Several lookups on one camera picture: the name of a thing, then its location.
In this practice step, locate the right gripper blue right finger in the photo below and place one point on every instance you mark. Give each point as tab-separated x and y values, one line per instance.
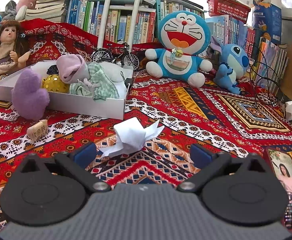
200	156

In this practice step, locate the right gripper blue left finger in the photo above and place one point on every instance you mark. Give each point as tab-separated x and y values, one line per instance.
84	155

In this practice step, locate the white paper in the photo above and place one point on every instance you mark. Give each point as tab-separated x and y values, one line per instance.
131	137

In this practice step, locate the green checkered cloth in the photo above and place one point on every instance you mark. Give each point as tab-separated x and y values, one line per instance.
98	86

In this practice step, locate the purple plush monster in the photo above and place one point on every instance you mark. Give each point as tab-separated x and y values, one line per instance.
28	97

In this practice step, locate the lilac knit sock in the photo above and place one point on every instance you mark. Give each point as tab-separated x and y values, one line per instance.
72	67

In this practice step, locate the white fluffy plush cat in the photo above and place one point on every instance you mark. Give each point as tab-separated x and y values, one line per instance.
113	71

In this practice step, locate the blue floral cloth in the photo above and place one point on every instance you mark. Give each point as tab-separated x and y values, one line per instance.
52	70

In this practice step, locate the white cardboard box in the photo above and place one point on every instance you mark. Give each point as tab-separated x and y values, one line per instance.
109	108

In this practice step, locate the Stitch plush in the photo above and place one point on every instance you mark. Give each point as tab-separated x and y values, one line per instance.
233	64

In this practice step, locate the black miniature bicycle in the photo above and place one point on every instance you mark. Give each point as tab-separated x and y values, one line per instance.
116	55

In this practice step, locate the Doraemon plush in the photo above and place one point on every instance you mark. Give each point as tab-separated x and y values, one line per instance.
184	36

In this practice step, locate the brown haired baby doll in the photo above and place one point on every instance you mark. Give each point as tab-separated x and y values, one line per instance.
14	49

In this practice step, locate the row of upright books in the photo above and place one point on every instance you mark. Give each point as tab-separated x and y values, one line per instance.
267	61

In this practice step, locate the red plastic basket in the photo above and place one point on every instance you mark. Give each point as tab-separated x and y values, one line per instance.
232	8

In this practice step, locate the stack of grey books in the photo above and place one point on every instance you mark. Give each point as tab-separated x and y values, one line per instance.
50	10

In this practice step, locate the blue cardboard box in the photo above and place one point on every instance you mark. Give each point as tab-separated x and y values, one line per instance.
267	18

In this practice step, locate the grey cloth bundle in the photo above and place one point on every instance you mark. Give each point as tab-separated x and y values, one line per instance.
10	11

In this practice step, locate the pink bunny plush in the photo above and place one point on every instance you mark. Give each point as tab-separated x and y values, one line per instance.
22	7

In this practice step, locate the white pipe frame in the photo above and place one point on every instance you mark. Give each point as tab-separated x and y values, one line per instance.
106	8

